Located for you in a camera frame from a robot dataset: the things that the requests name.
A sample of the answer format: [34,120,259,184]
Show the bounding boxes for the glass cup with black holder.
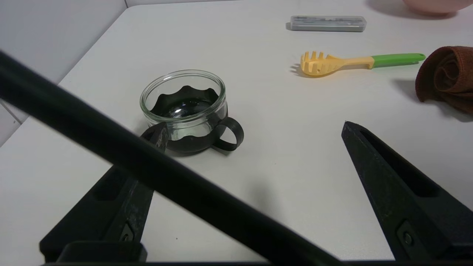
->
[140,69,245,156]

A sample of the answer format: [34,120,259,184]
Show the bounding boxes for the brown cloth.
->
[415,46,473,115]

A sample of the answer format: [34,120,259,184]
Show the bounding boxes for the yellow green pasta spoon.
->
[300,51,426,78]

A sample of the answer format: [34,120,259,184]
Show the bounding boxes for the black cable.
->
[0,50,342,266]

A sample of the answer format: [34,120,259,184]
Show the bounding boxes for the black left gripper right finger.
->
[341,121,473,261]

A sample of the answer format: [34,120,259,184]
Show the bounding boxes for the pink bowl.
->
[402,0,473,16]

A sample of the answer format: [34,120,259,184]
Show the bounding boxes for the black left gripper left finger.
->
[39,122,170,262]

